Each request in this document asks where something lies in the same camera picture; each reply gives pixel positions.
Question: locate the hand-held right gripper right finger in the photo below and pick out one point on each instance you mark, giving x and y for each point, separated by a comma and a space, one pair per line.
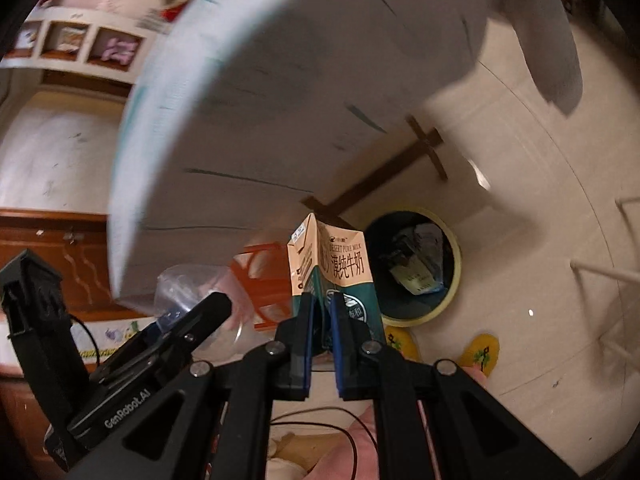
340, 350

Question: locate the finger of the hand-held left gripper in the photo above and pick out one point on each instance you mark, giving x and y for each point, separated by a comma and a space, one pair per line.
165, 321
210, 310

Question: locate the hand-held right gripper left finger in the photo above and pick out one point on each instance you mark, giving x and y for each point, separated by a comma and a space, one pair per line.
307, 340

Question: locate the clear plastic cup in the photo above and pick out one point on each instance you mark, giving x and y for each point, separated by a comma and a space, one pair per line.
200, 280

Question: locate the yellow rimmed trash bin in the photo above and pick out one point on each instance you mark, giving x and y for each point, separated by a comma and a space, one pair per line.
410, 321

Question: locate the tan green milk carton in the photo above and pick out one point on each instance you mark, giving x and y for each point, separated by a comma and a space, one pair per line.
340, 265

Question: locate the orange plastic stool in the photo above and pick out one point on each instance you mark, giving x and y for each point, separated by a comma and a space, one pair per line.
270, 252

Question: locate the person's pink pants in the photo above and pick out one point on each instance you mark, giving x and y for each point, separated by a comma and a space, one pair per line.
350, 445

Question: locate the pale printed wrapper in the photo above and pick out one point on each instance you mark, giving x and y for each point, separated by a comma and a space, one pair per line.
417, 277

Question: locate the brown wooden door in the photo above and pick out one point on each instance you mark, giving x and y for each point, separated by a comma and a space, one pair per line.
50, 250

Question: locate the table with leaf tablecloth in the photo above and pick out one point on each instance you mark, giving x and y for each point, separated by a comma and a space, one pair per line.
300, 85

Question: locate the pink dumbbells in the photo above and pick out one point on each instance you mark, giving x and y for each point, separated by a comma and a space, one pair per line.
119, 50

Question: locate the wooden table frame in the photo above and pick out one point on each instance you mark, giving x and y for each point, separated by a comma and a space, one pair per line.
390, 165

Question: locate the wall niche shelf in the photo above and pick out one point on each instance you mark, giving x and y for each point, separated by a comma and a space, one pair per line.
90, 67

